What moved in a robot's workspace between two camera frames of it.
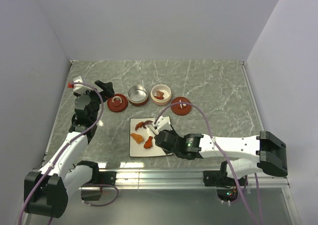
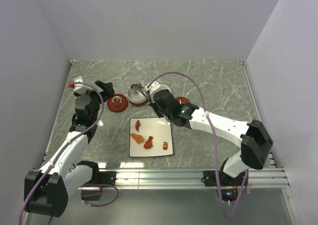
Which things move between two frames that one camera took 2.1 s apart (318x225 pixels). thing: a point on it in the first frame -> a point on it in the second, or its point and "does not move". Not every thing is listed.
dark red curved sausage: (146, 122) -> (133, 85)
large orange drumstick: (148, 144) does not move
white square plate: (138, 149) does not move
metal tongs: (152, 131) -> (145, 92)
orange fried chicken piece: (138, 138) does not move
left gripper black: (107, 87) does not move
